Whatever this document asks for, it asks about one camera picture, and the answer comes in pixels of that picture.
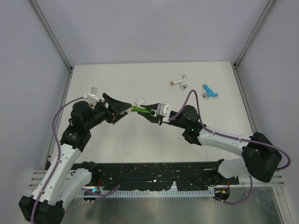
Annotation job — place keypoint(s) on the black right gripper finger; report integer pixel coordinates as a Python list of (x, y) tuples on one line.
[(150, 107), (157, 119)]

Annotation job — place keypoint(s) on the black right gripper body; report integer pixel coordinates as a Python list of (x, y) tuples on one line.
[(176, 122)]

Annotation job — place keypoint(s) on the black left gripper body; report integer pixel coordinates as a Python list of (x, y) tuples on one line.
[(101, 113)]

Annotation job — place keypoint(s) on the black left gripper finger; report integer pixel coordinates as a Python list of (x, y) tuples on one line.
[(116, 106), (119, 117)]

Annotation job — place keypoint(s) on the green plastic faucet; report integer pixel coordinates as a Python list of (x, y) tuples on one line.
[(142, 110)]

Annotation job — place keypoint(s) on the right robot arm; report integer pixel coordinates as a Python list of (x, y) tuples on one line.
[(255, 154)]

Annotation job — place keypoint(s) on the second white elbow fitting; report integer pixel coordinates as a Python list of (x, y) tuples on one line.
[(139, 102)]

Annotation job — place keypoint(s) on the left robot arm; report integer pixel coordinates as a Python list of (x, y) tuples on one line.
[(48, 202)]

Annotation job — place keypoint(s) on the blue plastic faucet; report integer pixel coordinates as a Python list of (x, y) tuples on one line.
[(208, 92)]

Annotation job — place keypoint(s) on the white plastic faucet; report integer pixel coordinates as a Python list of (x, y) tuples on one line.
[(182, 82)]

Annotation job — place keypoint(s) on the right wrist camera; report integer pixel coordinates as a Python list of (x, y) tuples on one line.
[(163, 110)]

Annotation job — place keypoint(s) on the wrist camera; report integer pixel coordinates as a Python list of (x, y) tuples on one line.
[(91, 97), (163, 110)]

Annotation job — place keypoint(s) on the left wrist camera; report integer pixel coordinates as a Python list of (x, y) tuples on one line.
[(91, 97)]

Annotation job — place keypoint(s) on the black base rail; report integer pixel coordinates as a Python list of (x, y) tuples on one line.
[(159, 176)]

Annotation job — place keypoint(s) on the aluminium frame post left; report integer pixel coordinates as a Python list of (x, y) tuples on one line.
[(46, 26)]

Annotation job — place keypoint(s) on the aluminium frame post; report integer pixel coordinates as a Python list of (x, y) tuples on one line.
[(261, 20), (46, 26)]

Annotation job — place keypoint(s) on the white slotted cable duct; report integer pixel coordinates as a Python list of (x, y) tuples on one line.
[(162, 194)]

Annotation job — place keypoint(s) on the aluminium frame post right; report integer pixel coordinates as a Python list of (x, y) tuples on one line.
[(261, 20)]

